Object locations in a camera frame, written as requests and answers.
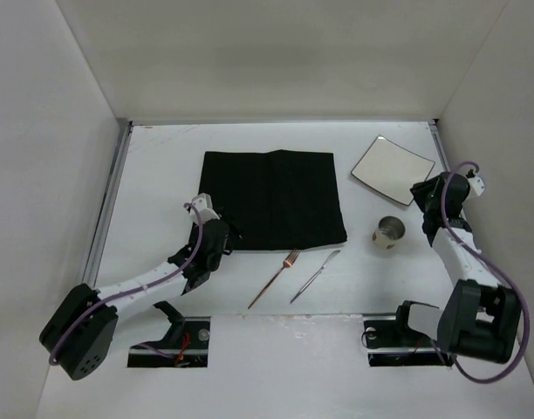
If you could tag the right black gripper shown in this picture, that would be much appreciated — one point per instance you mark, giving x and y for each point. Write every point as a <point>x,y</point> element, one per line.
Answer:
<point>422,197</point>

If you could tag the square white plate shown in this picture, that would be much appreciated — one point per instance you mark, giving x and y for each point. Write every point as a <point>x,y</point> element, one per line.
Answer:
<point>391,170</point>

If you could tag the aluminium rail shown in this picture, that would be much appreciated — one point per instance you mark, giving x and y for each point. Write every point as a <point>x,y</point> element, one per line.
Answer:
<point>93,261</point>
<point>448,232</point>

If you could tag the copper fork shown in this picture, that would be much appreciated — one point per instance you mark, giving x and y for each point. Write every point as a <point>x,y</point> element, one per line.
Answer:
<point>288,262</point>

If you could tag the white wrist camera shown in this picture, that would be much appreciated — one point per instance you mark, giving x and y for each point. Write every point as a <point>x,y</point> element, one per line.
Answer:
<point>202,206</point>
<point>476,184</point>

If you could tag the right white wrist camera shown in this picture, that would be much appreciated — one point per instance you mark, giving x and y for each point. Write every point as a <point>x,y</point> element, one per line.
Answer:
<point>476,184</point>

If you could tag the silver knife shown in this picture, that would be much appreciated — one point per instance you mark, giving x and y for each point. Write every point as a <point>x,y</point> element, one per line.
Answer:
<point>304,287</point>

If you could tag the black cloth placemat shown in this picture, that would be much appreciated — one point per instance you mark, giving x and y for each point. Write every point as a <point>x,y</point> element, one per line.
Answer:
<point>277,201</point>

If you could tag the white paper cup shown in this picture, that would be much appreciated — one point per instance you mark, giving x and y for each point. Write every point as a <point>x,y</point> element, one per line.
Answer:
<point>389,231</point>

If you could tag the right aluminium rail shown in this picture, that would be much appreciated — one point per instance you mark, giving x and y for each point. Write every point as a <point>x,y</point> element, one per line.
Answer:
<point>448,232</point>

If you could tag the left aluminium rail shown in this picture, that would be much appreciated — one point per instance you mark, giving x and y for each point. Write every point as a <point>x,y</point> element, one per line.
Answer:
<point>93,261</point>

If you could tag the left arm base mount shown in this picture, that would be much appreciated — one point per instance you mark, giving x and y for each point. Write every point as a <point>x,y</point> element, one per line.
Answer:
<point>185,344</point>

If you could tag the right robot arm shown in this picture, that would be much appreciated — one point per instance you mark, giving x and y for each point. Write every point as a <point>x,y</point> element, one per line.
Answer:
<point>481,316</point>

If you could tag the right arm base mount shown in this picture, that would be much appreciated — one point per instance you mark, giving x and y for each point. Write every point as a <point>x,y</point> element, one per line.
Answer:
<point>405,338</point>

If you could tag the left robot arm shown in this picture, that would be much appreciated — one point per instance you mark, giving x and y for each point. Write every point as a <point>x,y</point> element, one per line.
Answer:
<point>80,333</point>

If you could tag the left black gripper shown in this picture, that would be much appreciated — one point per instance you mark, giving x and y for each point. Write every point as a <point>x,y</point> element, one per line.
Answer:
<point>229,233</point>

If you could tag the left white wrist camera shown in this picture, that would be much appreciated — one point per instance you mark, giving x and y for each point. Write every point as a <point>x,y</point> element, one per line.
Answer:
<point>202,206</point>

